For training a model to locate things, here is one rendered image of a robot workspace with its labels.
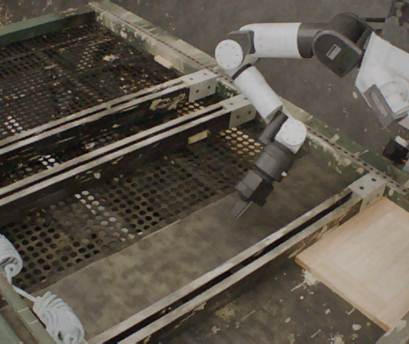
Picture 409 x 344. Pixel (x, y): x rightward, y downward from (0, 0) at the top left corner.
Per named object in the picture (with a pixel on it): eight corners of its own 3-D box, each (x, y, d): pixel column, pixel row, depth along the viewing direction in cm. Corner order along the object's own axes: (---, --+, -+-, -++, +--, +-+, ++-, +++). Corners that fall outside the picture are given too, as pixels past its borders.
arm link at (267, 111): (309, 139, 158) (278, 101, 160) (311, 135, 149) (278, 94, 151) (290, 154, 159) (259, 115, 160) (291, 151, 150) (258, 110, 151)
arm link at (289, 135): (288, 171, 157) (312, 137, 157) (288, 169, 146) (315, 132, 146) (253, 147, 159) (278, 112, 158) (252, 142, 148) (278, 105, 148)
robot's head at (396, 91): (393, 61, 123) (374, 64, 117) (418, 100, 120) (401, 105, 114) (373, 78, 127) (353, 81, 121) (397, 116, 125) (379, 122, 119)
